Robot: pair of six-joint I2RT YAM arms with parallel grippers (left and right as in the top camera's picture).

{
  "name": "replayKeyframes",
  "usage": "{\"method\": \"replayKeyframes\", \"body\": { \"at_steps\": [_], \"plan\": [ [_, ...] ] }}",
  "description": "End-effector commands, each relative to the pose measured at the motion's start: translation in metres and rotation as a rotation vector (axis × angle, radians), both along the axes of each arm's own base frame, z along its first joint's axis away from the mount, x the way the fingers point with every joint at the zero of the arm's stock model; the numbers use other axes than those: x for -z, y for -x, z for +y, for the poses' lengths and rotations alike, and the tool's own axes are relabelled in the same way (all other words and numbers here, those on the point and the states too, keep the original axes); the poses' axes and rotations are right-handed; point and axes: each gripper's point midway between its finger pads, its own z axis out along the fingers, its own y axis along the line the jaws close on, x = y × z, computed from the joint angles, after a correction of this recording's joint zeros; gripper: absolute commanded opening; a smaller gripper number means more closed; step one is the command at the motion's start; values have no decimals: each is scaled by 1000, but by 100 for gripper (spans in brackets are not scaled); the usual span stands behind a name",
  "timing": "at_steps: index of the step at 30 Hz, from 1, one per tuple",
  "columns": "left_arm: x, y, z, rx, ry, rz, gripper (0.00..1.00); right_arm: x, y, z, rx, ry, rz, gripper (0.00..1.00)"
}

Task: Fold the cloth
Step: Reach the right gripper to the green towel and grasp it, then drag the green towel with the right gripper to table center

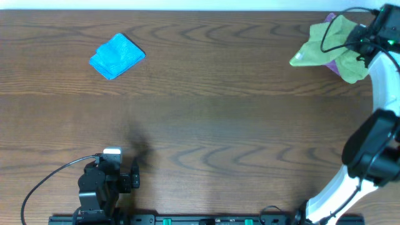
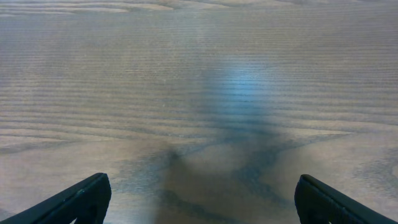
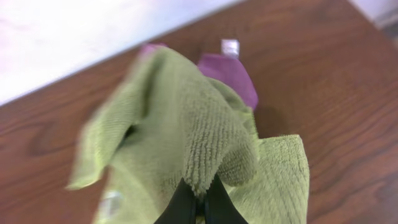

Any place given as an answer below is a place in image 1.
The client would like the purple cloth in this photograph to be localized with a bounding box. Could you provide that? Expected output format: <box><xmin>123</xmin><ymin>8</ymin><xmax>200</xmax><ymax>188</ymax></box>
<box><xmin>324</xmin><ymin>12</ymin><xmax>340</xmax><ymax>76</ymax></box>

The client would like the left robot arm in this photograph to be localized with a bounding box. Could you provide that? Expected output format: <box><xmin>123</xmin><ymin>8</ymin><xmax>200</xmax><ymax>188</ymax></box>
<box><xmin>78</xmin><ymin>161</ymin><xmax>140</xmax><ymax>222</ymax></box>

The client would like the crumpled olive green cloth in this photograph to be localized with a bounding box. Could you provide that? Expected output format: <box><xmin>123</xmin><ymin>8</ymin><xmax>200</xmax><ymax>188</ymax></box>
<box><xmin>334</xmin><ymin>50</ymin><xmax>369</xmax><ymax>84</ymax></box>

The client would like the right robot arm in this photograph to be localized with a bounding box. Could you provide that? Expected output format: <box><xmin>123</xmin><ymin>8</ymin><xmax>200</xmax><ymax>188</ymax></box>
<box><xmin>293</xmin><ymin>22</ymin><xmax>399</xmax><ymax>224</ymax></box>

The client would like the folded blue cloth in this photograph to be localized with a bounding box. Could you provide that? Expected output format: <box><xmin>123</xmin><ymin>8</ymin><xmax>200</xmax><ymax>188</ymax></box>
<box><xmin>89</xmin><ymin>33</ymin><xmax>146</xmax><ymax>80</ymax></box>

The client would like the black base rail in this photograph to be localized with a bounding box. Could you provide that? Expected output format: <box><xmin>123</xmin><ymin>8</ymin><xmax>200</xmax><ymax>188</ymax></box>
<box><xmin>48</xmin><ymin>213</ymin><xmax>366</xmax><ymax>225</ymax></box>

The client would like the light green cloth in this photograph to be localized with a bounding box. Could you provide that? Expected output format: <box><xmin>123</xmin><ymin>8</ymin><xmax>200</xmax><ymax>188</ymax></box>
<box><xmin>289</xmin><ymin>16</ymin><xmax>357</xmax><ymax>66</ymax></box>

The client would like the left black cable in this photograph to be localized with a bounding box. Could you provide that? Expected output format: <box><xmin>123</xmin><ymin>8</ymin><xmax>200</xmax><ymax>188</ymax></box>
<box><xmin>20</xmin><ymin>155</ymin><xmax>101</xmax><ymax>225</ymax></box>

